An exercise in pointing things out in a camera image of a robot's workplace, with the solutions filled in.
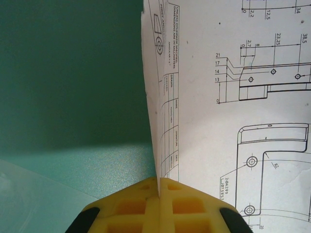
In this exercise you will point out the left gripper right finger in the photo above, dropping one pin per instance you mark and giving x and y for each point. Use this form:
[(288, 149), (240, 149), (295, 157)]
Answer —
[(189, 208)]

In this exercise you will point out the green paper folder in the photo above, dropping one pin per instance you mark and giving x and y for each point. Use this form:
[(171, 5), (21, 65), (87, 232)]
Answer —
[(73, 72)]

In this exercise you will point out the printed paper sheets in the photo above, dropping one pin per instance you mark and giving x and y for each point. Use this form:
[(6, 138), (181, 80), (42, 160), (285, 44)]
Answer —
[(24, 194)]

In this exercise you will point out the drawing sheet with red marks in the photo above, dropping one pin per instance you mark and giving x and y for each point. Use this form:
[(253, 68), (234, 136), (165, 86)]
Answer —
[(243, 121)]

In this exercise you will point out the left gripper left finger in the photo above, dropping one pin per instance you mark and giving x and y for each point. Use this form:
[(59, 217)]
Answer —
[(131, 208)]

